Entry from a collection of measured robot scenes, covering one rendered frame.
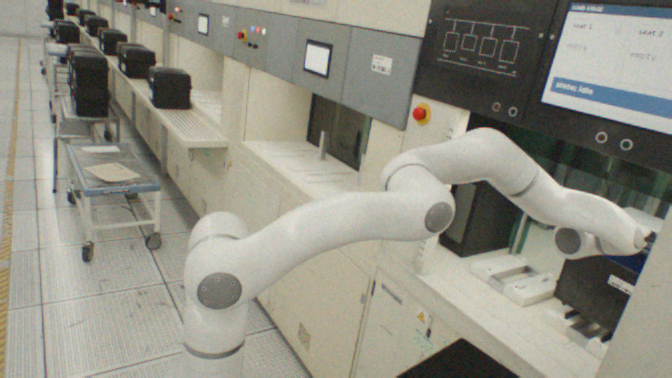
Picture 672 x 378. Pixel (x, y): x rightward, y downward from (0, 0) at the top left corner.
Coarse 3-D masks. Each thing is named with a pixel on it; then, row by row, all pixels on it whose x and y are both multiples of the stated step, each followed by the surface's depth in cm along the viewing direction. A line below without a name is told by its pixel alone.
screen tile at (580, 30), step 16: (576, 32) 94; (592, 32) 92; (608, 32) 89; (624, 32) 87; (608, 48) 89; (560, 64) 98; (576, 64) 95; (592, 64) 92; (608, 64) 89; (608, 80) 90
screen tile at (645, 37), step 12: (648, 24) 83; (636, 36) 85; (648, 36) 83; (660, 36) 82; (636, 48) 85; (648, 48) 83; (660, 48) 82; (624, 72) 87; (636, 72) 85; (648, 72) 84; (660, 72) 82; (636, 84) 85; (648, 84) 84; (660, 84) 82
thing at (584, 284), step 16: (640, 224) 110; (656, 224) 111; (592, 256) 115; (576, 272) 120; (592, 272) 116; (608, 272) 112; (624, 272) 109; (560, 288) 124; (576, 288) 120; (592, 288) 116; (608, 288) 113; (624, 288) 110; (576, 304) 121; (592, 304) 117; (608, 304) 113; (624, 304) 110; (592, 320) 117; (608, 320) 114; (608, 336) 116
